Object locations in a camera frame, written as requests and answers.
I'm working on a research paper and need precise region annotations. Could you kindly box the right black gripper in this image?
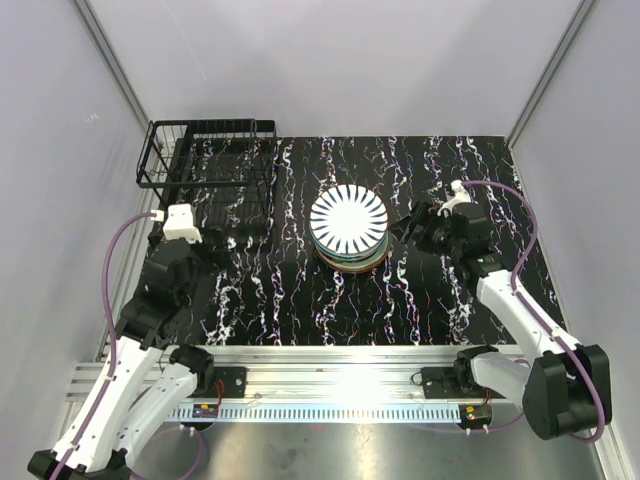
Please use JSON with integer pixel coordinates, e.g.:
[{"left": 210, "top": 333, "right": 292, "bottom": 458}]
[{"left": 387, "top": 200, "right": 463, "bottom": 259}]

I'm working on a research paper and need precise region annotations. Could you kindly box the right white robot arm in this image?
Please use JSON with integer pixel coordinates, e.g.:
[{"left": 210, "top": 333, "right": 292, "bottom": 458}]
[{"left": 389, "top": 202, "right": 612, "bottom": 443}]

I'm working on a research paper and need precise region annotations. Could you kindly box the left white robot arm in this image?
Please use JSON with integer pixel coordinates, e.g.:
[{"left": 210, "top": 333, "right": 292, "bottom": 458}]
[{"left": 27, "top": 239, "right": 215, "bottom": 479}]

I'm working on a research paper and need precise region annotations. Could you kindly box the stack of remaining plates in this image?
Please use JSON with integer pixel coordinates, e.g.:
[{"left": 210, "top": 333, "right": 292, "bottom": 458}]
[{"left": 315, "top": 236, "right": 391, "bottom": 274}]

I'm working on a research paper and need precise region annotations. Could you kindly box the black marble pattern mat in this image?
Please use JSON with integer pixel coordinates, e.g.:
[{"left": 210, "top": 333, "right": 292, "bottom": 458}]
[{"left": 127, "top": 134, "right": 569, "bottom": 347}]

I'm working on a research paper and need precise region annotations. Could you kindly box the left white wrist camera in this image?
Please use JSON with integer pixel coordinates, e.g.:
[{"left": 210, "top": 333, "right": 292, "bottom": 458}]
[{"left": 150, "top": 204, "right": 203, "bottom": 245}]

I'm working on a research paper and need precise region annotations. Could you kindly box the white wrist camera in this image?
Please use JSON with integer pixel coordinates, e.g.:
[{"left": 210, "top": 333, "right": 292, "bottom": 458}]
[
  {"left": 437, "top": 180, "right": 471, "bottom": 218},
  {"left": 150, "top": 204, "right": 203, "bottom": 245}
]

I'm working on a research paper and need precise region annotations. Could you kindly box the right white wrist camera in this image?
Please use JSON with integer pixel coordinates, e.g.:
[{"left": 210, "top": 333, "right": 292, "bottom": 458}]
[{"left": 437, "top": 180, "right": 471, "bottom": 218}]

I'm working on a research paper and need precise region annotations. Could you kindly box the black wire dish rack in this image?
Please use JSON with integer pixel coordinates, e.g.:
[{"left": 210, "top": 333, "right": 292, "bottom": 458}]
[{"left": 136, "top": 118, "right": 278, "bottom": 251}]

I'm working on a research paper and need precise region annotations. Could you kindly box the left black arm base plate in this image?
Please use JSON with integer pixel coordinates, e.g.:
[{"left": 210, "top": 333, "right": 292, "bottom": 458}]
[{"left": 191, "top": 366, "right": 248, "bottom": 400}]

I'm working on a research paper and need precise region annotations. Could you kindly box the aluminium mounting rail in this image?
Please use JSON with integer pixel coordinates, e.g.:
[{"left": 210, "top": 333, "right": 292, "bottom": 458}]
[{"left": 67, "top": 344, "right": 609, "bottom": 406}]

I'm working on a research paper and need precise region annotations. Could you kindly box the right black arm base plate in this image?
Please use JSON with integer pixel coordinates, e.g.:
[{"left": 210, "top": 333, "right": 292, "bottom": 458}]
[{"left": 410, "top": 366, "right": 505, "bottom": 401}]

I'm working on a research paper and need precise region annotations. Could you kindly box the white slotted cable duct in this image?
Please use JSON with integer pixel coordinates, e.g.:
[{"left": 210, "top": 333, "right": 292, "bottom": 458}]
[{"left": 167, "top": 402, "right": 492, "bottom": 425}]

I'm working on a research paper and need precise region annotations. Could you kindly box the left aluminium frame post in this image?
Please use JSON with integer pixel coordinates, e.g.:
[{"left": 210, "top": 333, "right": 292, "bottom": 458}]
[{"left": 70, "top": 0, "right": 149, "bottom": 130}]

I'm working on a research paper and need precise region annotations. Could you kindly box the aluminium frame post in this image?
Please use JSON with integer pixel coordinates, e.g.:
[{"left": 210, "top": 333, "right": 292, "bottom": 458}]
[
  {"left": 70, "top": 0, "right": 149, "bottom": 130},
  {"left": 506, "top": 0, "right": 598, "bottom": 150}
]

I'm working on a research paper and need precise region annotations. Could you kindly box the right aluminium frame post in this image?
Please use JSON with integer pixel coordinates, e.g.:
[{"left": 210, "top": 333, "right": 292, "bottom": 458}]
[{"left": 506, "top": 0, "right": 598, "bottom": 150}]

